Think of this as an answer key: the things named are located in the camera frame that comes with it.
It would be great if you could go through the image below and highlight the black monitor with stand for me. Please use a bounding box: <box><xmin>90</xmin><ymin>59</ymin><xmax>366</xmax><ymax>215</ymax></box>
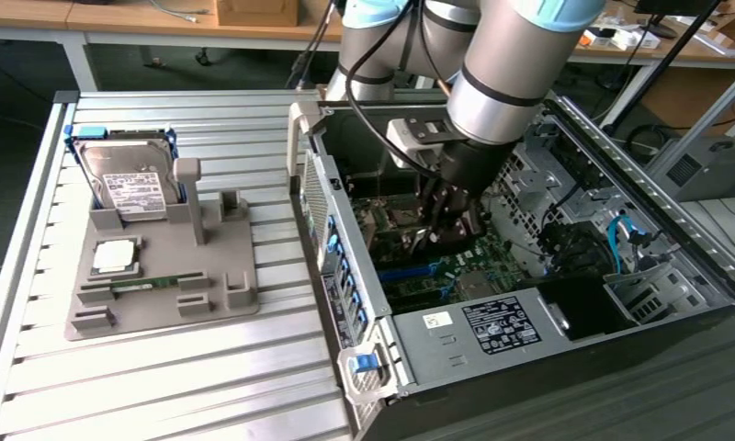
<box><xmin>633</xmin><ymin>0</ymin><xmax>721</xmax><ymax>39</ymax></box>

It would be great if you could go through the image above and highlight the silver CPU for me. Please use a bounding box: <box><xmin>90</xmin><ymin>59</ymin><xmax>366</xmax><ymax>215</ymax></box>
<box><xmin>90</xmin><ymin>238</ymin><xmax>141</xmax><ymax>273</ymax></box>

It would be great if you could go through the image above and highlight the square chipset heatsink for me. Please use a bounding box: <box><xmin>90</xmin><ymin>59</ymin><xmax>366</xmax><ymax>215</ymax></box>
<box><xmin>456</xmin><ymin>270</ymin><xmax>498</xmax><ymax>300</ymax></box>

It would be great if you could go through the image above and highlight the green motherboard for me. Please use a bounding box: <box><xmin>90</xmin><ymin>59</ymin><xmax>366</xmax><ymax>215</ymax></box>
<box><xmin>348</xmin><ymin>192</ymin><xmax>528</xmax><ymax>313</ymax></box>

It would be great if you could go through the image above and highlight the beige case handle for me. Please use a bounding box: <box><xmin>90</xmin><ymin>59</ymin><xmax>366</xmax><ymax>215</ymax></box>
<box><xmin>286</xmin><ymin>100</ymin><xmax>326</xmax><ymax>178</ymax></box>

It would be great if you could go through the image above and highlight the graphics card with fan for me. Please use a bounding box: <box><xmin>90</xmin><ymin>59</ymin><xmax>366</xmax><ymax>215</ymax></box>
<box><xmin>400</xmin><ymin>214</ymin><xmax>488</xmax><ymax>258</ymax></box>

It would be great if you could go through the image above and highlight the cluttered wooden desk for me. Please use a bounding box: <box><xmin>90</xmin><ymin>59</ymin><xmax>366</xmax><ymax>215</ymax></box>
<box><xmin>565</xmin><ymin>8</ymin><xmax>735</xmax><ymax>130</ymax></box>

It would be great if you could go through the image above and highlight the perforated metal drive cage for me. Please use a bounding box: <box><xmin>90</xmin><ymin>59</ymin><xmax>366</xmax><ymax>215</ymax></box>
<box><xmin>492</xmin><ymin>114</ymin><xmax>595</xmax><ymax>244</ymax></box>

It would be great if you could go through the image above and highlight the blue case latch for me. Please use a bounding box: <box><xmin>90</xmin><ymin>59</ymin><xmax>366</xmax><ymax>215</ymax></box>
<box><xmin>349</xmin><ymin>353</ymin><xmax>378</xmax><ymax>376</ymax></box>

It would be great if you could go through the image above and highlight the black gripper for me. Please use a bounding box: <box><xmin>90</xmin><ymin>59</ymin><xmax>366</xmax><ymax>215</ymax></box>
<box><xmin>418</xmin><ymin>140</ymin><xmax>518</xmax><ymax>221</ymax></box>

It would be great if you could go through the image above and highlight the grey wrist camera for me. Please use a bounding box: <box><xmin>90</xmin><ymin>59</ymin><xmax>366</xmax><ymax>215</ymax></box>
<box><xmin>384</xmin><ymin>117</ymin><xmax>468</xmax><ymax>169</ymax></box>

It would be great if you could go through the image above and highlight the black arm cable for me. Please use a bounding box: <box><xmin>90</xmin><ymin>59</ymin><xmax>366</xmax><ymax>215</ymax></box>
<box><xmin>279</xmin><ymin>0</ymin><xmax>445</xmax><ymax>179</ymax></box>

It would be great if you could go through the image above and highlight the silver hard disk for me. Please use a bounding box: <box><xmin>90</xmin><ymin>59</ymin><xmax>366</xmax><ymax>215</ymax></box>
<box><xmin>71</xmin><ymin>139</ymin><xmax>182</xmax><ymax>223</ymax></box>

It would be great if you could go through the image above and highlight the grey parts rack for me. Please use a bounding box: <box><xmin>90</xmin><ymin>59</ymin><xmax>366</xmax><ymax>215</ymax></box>
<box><xmin>63</xmin><ymin>158</ymin><xmax>262</xmax><ymax>342</ymax></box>

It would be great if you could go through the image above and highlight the grey power supply unit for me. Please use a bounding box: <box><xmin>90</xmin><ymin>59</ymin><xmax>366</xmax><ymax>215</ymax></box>
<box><xmin>390</xmin><ymin>287</ymin><xmax>575</xmax><ymax>385</ymax></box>

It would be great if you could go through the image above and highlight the black power wire bundle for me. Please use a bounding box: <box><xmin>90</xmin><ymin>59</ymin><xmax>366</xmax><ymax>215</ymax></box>
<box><xmin>534</xmin><ymin>220</ymin><xmax>607</xmax><ymax>277</ymax></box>

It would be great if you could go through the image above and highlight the grey cable on desk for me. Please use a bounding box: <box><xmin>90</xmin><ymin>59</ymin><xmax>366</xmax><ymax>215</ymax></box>
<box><xmin>149</xmin><ymin>0</ymin><xmax>213</xmax><ymax>24</ymax></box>

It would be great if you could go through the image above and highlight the CPU socket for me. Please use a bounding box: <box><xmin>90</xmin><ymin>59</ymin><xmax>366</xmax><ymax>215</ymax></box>
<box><xmin>372</xmin><ymin>196</ymin><xmax>428</xmax><ymax>232</ymax></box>

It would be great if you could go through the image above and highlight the grey computer tower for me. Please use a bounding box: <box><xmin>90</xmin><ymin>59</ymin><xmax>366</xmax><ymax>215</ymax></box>
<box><xmin>645</xmin><ymin>135</ymin><xmax>735</xmax><ymax>203</ymax></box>

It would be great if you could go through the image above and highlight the blue SATA wire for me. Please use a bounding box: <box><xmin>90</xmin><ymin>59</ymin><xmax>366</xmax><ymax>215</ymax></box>
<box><xmin>605</xmin><ymin>213</ymin><xmax>651</xmax><ymax>277</ymax></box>

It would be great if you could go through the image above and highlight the black slanted pole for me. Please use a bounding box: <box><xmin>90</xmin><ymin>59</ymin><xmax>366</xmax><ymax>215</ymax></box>
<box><xmin>599</xmin><ymin>0</ymin><xmax>728</xmax><ymax>134</ymax></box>

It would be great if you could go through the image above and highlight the brown cardboard box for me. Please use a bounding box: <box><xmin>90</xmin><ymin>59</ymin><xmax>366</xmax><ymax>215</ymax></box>
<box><xmin>214</xmin><ymin>0</ymin><xmax>300</xmax><ymax>28</ymax></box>

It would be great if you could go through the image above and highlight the white small box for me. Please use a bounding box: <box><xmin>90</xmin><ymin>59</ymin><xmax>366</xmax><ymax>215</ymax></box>
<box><xmin>609</xmin><ymin>29</ymin><xmax>661</xmax><ymax>51</ymax></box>

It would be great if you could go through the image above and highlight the open grey PC case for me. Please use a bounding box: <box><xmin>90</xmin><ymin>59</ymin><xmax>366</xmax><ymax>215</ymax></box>
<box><xmin>285</xmin><ymin>88</ymin><xmax>735</xmax><ymax>441</ymax></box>

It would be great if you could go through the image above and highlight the green RAM stick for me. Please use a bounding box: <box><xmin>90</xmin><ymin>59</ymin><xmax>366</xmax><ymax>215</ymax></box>
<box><xmin>106</xmin><ymin>274</ymin><xmax>202</xmax><ymax>291</ymax></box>

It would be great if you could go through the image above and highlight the blue disk caddy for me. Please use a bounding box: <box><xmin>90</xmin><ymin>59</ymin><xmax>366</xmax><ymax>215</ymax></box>
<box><xmin>62</xmin><ymin>122</ymin><xmax>179</xmax><ymax>203</ymax></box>

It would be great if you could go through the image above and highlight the wooden desk with grey legs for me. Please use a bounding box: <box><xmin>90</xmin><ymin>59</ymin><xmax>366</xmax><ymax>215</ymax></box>
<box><xmin>0</xmin><ymin>0</ymin><xmax>344</xmax><ymax>93</ymax></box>

